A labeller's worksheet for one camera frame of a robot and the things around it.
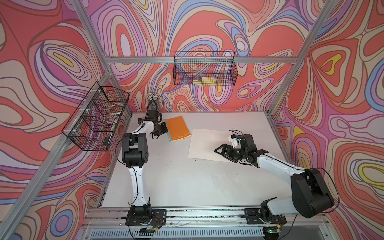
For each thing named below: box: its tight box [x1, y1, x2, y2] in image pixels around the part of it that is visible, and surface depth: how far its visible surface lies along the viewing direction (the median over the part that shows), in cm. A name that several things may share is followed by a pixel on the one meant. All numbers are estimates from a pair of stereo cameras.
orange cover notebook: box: [164, 115, 191, 142], surface depth 107 cm
